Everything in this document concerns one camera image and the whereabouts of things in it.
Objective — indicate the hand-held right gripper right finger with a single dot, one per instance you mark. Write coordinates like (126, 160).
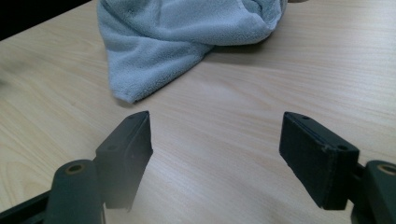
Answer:
(314, 161)

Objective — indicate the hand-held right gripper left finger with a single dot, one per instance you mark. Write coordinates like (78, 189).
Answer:
(124, 155)

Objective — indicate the light blue towel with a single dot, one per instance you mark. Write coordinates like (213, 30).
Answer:
(162, 40)

